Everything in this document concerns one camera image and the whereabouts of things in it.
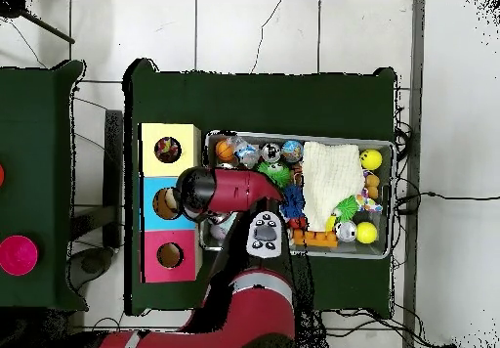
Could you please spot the orange plush toy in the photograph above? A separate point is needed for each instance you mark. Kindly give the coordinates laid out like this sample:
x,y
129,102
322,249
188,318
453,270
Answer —
x,y
372,184

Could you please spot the red disc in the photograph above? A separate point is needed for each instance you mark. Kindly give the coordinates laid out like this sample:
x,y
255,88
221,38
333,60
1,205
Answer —
x,y
1,175

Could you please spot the clear mesh bin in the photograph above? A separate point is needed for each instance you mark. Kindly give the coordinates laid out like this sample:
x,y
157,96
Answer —
x,y
383,246

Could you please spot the small white ball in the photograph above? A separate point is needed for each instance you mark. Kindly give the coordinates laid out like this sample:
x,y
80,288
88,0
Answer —
x,y
218,231

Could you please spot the pink disc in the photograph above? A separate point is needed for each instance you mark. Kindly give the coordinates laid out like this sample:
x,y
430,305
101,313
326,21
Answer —
x,y
17,256

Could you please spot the blue spiky ball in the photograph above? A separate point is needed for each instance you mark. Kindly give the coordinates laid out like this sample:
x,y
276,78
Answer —
x,y
294,202

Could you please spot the orange toy brick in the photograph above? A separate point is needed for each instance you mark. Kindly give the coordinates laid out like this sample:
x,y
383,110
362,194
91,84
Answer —
x,y
316,239

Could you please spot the black tripod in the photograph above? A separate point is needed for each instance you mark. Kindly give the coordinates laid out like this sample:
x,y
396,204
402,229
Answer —
x,y
12,8

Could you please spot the globe print ball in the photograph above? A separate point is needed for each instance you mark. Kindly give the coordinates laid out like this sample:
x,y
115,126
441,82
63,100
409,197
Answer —
x,y
292,150

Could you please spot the small orange basketball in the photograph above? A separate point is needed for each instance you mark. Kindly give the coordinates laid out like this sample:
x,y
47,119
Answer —
x,y
226,150

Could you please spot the side table with green cloth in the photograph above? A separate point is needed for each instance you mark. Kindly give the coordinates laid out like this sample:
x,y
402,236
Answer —
x,y
39,168

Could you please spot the wooden box with three holes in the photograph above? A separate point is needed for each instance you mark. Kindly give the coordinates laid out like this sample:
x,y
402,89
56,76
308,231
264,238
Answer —
x,y
152,199

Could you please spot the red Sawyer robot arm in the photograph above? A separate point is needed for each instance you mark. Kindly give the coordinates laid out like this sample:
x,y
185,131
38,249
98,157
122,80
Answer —
x,y
234,188

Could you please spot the yellow smiley ball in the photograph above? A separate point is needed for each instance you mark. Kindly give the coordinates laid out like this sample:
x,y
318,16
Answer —
x,y
370,159

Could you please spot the small red ball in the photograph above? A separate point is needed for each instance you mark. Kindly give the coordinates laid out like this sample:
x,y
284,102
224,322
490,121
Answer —
x,y
298,223

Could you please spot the green spiky ball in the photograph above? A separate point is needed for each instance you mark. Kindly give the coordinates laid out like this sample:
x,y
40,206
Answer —
x,y
348,207

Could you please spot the cream yellow cloth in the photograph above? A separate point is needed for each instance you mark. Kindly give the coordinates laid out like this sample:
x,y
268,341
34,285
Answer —
x,y
332,184

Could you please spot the silver can with open top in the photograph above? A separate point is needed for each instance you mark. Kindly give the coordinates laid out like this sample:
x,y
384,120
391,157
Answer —
x,y
270,152

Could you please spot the colourful polka dot cloth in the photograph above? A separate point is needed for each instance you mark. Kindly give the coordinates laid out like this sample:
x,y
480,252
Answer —
x,y
167,149

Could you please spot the plain yellow ball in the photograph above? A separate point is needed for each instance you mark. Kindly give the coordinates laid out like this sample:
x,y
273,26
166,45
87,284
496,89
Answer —
x,y
366,232

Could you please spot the green fuzzy toy with eyes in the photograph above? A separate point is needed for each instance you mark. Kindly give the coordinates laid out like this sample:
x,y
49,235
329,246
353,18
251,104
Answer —
x,y
276,171

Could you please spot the crushed clear plastic bottle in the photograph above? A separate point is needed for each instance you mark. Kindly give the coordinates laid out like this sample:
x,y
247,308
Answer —
x,y
247,152

